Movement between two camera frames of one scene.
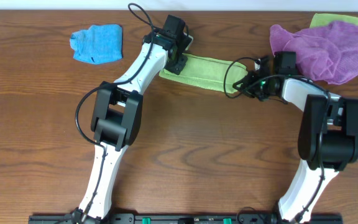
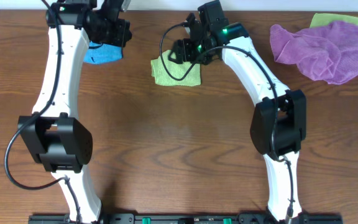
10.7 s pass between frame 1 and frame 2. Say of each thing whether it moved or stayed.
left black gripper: moved
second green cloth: stayed
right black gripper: moved
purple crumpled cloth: stayed
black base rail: stayed
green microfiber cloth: moved
